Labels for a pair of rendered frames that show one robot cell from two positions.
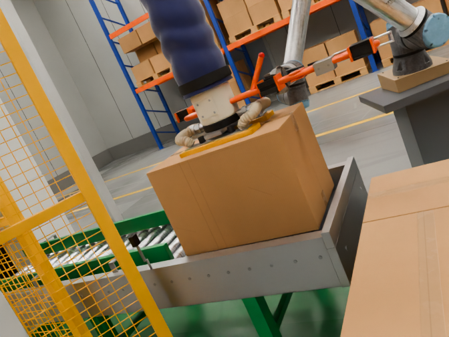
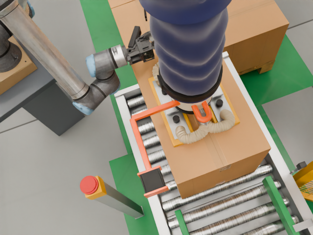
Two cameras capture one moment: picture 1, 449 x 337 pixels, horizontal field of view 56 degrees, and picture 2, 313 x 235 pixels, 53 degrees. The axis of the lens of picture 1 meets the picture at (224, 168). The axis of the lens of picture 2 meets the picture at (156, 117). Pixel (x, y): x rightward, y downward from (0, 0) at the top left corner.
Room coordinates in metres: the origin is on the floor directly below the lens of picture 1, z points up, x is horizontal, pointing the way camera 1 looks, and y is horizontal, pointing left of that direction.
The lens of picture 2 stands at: (2.16, 0.32, 2.17)
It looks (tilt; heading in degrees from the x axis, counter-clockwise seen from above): 66 degrees down; 239
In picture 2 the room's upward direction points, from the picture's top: 19 degrees counter-clockwise
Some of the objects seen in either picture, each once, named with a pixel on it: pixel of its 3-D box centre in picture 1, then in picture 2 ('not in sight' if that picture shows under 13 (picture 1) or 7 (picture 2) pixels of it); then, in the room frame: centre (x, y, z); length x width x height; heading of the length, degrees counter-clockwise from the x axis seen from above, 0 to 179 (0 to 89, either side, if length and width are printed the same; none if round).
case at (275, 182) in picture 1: (244, 179); (195, 120); (1.72, -0.06, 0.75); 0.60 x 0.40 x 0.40; 61
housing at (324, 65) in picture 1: (325, 65); not in sight; (1.49, -0.48, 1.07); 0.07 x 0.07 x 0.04; 60
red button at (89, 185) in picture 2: not in sight; (90, 185); (2.26, -0.13, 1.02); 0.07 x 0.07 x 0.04
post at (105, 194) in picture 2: not in sight; (121, 203); (2.26, -0.13, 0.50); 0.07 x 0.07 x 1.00; 60
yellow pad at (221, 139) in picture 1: (217, 137); (212, 90); (1.64, -0.02, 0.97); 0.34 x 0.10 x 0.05; 60
